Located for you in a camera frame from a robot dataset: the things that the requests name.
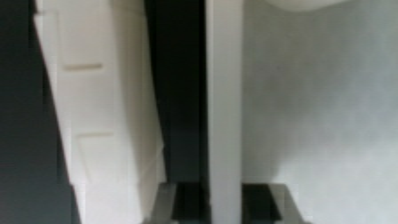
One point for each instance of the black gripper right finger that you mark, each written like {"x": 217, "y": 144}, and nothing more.
{"x": 269, "y": 205}

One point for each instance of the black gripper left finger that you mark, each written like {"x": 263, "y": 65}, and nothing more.
{"x": 180, "y": 204}

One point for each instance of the white desk top panel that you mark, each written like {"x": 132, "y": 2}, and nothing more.
{"x": 302, "y": 107}

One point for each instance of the white L-shaped fence frame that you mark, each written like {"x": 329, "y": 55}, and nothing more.
{"x": 94, "y": 43}

